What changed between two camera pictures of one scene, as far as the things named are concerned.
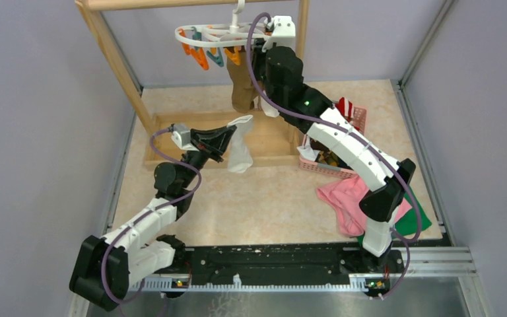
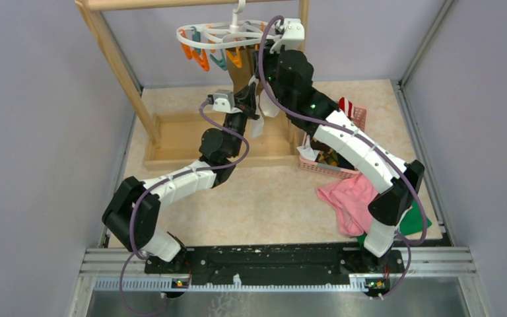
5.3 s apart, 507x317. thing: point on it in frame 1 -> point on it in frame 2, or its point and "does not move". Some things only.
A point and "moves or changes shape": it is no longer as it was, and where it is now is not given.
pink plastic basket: (359, 119) does not move
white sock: (269, 109) does not move
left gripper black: (215, 140) -> (247, 96)
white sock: (240, 159) moves or changes shape
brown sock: (243, 92) does not move
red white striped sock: (345, 107) does not move
